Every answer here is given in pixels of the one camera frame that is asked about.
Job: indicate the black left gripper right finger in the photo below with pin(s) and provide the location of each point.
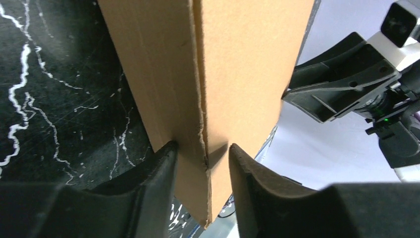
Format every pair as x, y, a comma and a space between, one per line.
272, 206

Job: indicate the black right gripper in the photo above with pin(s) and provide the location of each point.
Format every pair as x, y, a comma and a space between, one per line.
348, 75

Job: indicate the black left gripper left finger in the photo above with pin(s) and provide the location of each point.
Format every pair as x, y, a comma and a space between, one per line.
135, 204

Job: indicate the brown cardboard box sheet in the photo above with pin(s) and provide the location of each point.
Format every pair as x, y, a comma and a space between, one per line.
207, 74

